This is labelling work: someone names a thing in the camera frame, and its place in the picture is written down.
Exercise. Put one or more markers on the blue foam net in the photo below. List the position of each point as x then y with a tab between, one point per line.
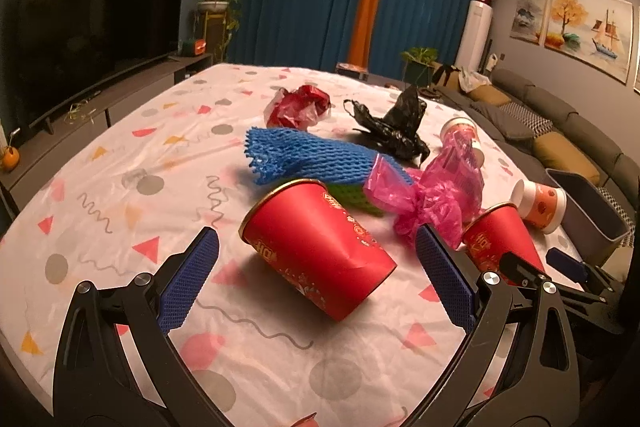
310	154

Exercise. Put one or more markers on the white cloth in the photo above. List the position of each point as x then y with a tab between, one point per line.
475	80

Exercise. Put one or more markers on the green foam net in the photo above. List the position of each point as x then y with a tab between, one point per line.
355	198

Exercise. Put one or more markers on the orange white paper cup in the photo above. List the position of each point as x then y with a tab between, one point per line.
462	127
540	204

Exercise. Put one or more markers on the orange fruit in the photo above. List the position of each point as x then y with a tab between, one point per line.
8	158

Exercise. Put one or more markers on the black yellow bag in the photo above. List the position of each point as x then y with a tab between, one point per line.
447	74

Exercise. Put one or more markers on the small yellow cushion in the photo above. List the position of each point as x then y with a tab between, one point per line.
489	94

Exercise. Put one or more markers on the printed tablecloth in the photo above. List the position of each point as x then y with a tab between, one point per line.
150	187

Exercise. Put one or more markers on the red plastic bag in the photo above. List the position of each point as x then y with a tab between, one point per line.
300	107

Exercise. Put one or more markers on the large yellow cushion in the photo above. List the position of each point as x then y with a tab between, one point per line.
562	152

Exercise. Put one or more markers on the dark tv cabinet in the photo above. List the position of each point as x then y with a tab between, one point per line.
125	94

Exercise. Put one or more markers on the black television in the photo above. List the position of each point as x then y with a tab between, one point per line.
100	32

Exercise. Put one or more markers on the trailing potted plant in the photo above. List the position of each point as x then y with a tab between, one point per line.
220	2

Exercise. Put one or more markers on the green potted plant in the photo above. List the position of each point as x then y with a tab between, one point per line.
419	59

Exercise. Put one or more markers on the grey trash bin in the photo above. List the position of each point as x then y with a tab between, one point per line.
585	217

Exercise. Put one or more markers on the small landscape painting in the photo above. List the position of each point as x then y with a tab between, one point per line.
529	14

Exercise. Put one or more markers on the white standing air conditioner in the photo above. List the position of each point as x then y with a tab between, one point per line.
474	34

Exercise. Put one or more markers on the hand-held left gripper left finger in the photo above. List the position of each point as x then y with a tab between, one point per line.
190	277

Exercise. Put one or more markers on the black white patterned cushion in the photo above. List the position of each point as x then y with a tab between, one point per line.
535	119
617	202

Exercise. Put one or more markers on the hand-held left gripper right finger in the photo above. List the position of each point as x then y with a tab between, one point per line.
445	277

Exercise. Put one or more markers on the grey sofa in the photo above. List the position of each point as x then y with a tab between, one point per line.
585	127

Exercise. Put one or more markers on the tree and ship painting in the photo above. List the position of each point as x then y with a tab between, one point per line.
587	32

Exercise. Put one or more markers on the orange speaker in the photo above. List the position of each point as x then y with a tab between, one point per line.
193	47

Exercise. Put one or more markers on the pink plastic bag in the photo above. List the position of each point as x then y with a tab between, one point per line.
440	197

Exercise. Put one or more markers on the gold plant stand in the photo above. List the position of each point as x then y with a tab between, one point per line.
207	32

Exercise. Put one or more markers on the flat printed box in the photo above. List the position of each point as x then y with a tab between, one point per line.
352	69

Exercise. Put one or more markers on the black plastic bag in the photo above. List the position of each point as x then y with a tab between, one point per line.
400	122

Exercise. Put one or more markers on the grey cushion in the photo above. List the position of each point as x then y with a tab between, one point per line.
500	118

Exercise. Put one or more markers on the large red paper cup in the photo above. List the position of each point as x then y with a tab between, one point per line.
310	247

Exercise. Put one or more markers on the small red paper cup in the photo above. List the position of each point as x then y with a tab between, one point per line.
492	237

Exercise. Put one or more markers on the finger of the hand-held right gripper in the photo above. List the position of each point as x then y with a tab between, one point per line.
565	262
520	271

